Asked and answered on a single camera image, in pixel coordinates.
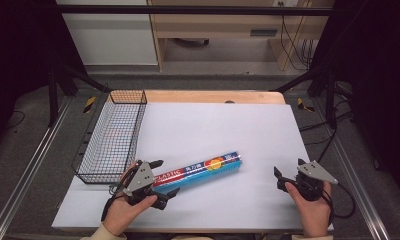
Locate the person's right hand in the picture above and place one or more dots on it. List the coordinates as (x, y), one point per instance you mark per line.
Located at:
(313, 215)

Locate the black metal stand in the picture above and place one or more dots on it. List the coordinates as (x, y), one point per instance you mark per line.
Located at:
(53, 96)
(330, 100)

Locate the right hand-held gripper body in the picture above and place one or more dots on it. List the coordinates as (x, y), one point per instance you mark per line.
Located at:
(316, 172)

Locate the person's left hand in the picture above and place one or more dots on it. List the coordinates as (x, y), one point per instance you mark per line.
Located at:
(121, 213)

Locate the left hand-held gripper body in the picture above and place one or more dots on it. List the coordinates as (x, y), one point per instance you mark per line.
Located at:
(142, 176)

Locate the black horizontal bar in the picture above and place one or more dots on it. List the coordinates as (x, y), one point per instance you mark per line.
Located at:
(188, 10)

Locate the black curtain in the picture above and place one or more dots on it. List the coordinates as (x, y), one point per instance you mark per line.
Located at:
(18, 60)
(378, 83)

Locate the yellow black hazard tape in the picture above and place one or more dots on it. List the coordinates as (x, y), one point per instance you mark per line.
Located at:
(303, 105)
(89, 104)

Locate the aluminium floor rail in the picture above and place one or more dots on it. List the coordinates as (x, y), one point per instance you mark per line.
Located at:
(354, 186)
(31, 166)

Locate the blue plastic wrap box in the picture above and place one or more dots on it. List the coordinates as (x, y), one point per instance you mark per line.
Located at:
(201, 170)

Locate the light wooden desk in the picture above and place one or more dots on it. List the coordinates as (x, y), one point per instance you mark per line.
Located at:
(221, 25)

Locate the wooden table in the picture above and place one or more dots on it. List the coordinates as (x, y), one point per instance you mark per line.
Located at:
(204, 96)

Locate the white cabinet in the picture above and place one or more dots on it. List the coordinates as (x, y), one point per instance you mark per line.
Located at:
(114, 36)

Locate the white table mat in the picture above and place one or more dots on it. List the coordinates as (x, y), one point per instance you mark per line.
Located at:
(221, 133)

